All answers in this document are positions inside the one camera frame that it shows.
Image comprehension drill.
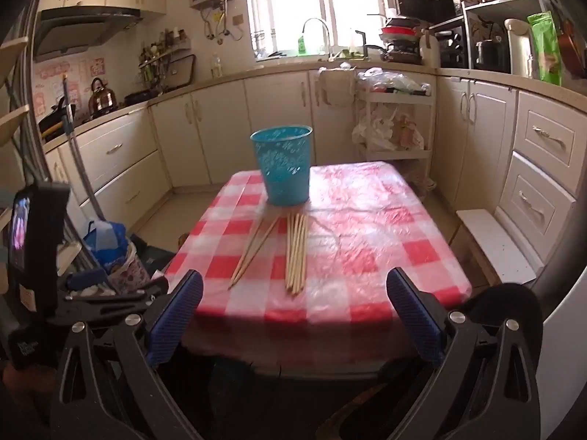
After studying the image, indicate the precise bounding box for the white stool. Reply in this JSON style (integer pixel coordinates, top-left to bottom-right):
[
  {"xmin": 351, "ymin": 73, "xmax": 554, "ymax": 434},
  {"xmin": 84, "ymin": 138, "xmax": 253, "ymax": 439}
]
[{"xmin": 450, "ymin": 210, "xmax": 537, "ymax": 286}]

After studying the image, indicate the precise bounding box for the metal kettle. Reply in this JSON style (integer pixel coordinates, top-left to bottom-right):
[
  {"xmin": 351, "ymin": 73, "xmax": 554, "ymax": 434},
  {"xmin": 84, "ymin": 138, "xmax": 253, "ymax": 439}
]
[{"xmin": 88, "ymin": 77, "xmax": 117, "ymax": 118}]

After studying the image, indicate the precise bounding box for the white plastic bag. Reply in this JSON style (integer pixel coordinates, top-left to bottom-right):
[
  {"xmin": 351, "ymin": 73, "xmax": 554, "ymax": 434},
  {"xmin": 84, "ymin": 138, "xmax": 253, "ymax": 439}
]
[{"xmin": 351, "ymin": 103, "xmax": 425, "ymax": 151}]

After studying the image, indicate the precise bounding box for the green snack bag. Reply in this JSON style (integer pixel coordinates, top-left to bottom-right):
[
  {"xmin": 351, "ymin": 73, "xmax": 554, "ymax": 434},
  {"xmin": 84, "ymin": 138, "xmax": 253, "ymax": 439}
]
[{"xmin": 527, "ymin": 12, "xmax": 562, "ymax": 87}]

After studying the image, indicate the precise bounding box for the mop handle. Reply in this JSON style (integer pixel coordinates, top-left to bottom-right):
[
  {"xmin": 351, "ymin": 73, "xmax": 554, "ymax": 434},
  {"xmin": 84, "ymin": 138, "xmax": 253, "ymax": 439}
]
[{"xmin": 62, "ymin": 74, "xmax": 105, "ymax": 221}]

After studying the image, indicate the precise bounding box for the chrome kitchen faucet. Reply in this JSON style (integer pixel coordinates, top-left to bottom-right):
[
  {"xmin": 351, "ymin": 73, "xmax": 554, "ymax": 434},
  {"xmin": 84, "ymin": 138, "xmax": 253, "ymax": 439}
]
[{"xmin": 299, "ymin": 17, "xmax": 332, "ymax": 61}]

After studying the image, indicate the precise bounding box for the white storage trolley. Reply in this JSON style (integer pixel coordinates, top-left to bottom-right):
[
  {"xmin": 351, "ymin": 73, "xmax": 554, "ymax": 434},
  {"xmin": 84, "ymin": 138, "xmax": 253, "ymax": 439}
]
[{"xmin": 352, "ymin": 67, "xmax": 437, "ymax": 199}]

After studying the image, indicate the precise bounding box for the red checkered tablecloth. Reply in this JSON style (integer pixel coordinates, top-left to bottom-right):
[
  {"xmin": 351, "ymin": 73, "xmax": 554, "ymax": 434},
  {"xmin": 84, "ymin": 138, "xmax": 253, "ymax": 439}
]
[{"xmin": 166, "ymin": 162, "xmax": 471, "ymax": 367}]

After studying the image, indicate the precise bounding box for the blue plastic bag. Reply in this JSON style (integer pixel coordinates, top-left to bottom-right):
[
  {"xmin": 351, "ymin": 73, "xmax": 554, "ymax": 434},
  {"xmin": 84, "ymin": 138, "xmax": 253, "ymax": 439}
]
[{"xmin": 84, "ymin": 220, "xmax": 128, "ymax": 273}]

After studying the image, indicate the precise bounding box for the range hood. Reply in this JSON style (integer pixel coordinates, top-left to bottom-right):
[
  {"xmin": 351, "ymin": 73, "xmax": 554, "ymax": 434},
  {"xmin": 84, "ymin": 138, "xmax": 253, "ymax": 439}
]
[{"xmin": 33, "ymin": 6, "xmax": 141, "ymax": 63}]

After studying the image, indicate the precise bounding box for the white electric kettle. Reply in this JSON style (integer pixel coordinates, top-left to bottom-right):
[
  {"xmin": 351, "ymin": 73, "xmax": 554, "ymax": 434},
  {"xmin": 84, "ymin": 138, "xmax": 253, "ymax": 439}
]
[{"xmin": 504, "ymin": 18, "xmax": 534, "ymax": 78}]

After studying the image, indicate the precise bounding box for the teal perforated bin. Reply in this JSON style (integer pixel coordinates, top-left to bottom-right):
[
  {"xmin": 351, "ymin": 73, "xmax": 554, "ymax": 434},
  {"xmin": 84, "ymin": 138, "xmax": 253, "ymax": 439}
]
[{"xmin": 250, "ymin": 125, "xmax": 313, "ymax": 208}]

